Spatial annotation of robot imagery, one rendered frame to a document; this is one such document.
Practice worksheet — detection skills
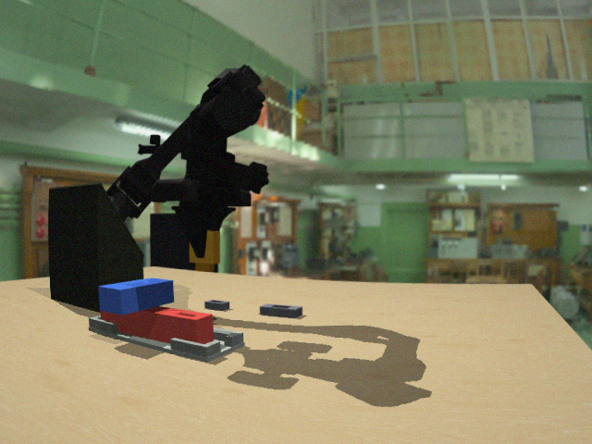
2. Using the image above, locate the blue rectangular block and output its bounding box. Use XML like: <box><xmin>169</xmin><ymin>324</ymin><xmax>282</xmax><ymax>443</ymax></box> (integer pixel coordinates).
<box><xmin>98</xmin><ymin>278</ymin><xmax>174</xmax><ymax>315</ymax></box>

